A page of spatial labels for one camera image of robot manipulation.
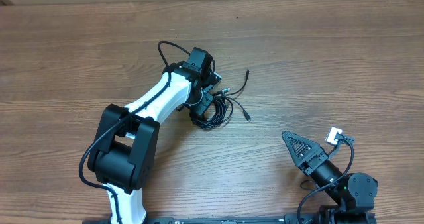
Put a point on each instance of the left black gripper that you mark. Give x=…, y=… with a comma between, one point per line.
x=203, y=106

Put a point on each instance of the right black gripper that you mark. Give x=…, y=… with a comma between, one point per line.
x=311, y=148

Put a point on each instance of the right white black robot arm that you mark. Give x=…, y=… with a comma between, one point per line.
x=353, y=193

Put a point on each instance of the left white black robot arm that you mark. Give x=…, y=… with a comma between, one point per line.
x=121, y=156

